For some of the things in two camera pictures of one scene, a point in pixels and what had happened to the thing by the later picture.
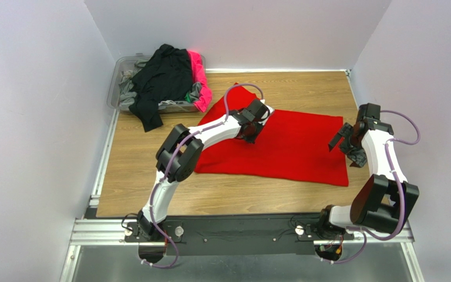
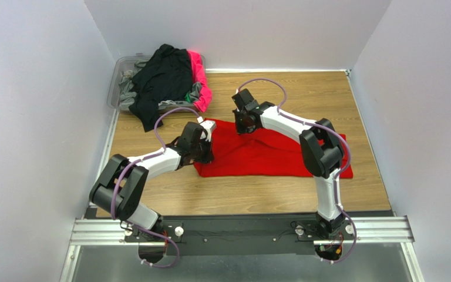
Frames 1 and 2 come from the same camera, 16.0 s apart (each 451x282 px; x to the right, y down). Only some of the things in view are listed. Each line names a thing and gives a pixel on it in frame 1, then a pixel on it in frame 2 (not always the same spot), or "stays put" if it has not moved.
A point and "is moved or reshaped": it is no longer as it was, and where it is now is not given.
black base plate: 238,235 stays put
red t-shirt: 292,146 is moved or reshaped
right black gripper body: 348,138 to 242,127
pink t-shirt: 204,100 stays put
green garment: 187,97 stays put
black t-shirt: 167,76 stays put
